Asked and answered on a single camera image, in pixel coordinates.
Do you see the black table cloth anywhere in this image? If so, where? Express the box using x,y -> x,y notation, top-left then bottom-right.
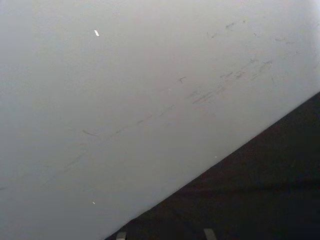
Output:
104,91 -> 320,240

